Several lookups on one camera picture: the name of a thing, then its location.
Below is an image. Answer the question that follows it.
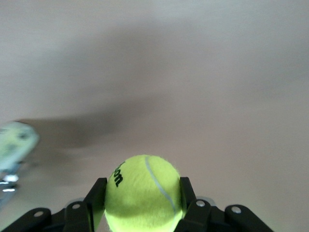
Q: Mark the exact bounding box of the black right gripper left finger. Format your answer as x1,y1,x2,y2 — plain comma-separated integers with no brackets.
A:
0,177,108,232

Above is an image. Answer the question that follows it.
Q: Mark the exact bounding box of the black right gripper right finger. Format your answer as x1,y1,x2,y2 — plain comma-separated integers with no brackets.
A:
177,176,276,232

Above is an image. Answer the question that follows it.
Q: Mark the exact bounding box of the yellow-green tennis ball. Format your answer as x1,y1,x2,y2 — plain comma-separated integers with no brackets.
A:
104,154,187,232

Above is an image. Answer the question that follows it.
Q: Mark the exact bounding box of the clear tennis ball can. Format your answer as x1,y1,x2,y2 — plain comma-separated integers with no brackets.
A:
0,120,41,211

